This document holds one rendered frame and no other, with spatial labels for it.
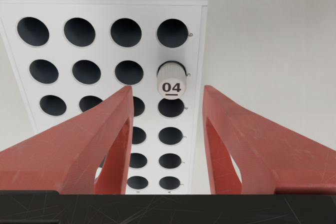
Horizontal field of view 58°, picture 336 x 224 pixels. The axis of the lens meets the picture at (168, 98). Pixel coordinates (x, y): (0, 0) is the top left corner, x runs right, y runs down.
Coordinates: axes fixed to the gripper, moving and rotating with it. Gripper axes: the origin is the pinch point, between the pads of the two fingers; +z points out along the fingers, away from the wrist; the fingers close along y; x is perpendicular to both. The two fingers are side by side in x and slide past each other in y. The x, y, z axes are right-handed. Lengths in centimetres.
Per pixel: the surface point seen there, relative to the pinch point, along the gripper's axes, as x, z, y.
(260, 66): 1.2, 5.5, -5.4
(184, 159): 4.9, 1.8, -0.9
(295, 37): -0.7, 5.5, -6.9
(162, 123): 2.3, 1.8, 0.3
